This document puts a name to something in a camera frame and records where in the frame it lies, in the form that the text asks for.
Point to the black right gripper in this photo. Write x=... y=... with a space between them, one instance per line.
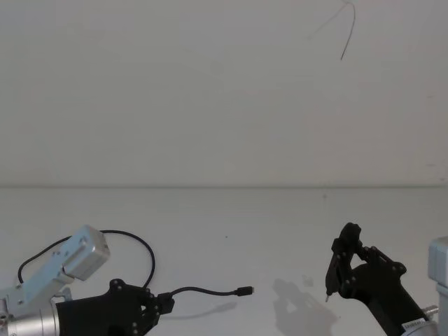
x=385 y=297

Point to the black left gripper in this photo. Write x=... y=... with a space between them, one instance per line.
x=94 y=315

